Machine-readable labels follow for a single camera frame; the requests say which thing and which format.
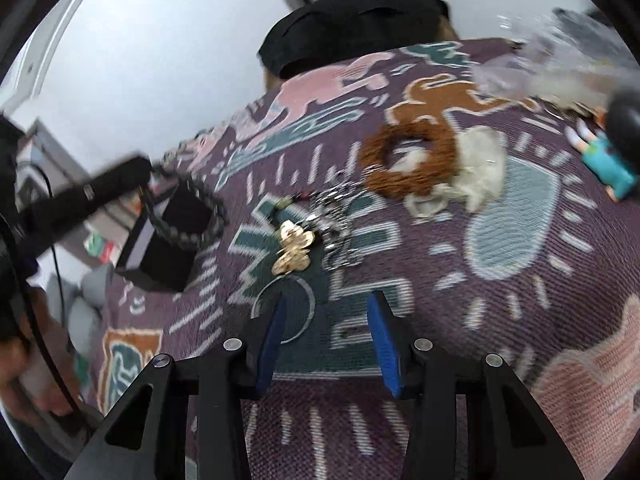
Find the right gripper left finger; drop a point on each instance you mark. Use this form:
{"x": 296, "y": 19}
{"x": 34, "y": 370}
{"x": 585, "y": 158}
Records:
{"x": 144, "y": 434}

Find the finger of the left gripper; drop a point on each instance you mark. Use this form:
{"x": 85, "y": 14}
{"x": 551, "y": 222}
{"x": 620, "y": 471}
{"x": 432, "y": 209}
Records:
{"x": 44, "y": 223}

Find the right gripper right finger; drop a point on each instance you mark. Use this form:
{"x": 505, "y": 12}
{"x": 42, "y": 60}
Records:
{"x": 508, "y": 436}

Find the black jewelry box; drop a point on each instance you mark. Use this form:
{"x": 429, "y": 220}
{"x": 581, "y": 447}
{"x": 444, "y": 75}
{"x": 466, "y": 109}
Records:
{"x": 161, "y": 258}

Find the silver bear keychain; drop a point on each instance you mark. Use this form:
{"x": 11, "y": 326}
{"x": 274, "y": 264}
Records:
{"x": 329, "y": 217}

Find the person's left hand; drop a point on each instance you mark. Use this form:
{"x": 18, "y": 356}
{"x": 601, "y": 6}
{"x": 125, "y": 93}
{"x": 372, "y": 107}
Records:
{"x": 26, "y": 381}

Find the grey sofa cushions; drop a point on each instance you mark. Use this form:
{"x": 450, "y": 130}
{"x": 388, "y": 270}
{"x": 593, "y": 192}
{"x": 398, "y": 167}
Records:
{"x": 78, "y": 307}

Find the gold butterfly brooch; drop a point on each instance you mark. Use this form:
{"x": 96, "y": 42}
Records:
{"x": 295, "y": 243}

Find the patterned purple woven blanket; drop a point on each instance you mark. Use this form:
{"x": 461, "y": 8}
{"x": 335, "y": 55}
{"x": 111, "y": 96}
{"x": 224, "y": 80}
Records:
{"x": 547, "y": 276}

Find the blue doll figurine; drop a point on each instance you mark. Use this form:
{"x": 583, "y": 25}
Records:
{"x": 611, "y": 151}

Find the clear plastic bag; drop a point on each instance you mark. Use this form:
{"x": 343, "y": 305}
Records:
{"x": 565, "y": 57}

